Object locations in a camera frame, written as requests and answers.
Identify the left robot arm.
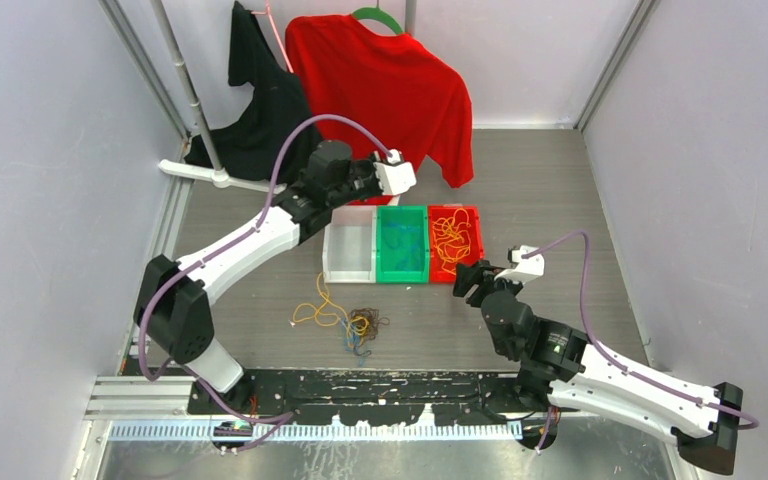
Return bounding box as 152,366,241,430
134,141,393,413

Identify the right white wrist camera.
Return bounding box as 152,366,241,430
494,245,546,284

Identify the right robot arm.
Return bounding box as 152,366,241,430
453,260,743,475

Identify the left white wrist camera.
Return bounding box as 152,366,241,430
373,162,417,196

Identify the red t-shirt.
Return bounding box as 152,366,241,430
285,14,474,188

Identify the brown cable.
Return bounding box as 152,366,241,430
347,305,391,342

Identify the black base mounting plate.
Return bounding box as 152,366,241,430
222,369,548,427

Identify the white plastic bin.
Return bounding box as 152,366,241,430
322,206,377,284

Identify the pink clothes hanger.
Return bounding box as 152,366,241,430
252,0,295,73

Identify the aluminium frame rail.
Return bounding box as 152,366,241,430
87,375,225,418

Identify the red plastic bin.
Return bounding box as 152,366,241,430
427,205,485,284

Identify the green plastic bin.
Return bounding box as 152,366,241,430
376,206,430,284

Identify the yellow cable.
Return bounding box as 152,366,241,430
431,208,475,276
291,272,372,342

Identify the black t-shirt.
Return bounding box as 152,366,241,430
210,2,313,181

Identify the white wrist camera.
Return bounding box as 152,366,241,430
494,245,546,284
373,162,417,196

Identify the green clothes hanger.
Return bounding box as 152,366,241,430
351,6,405,35

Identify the white clothes rack stand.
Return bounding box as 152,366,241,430
150,0,270,193

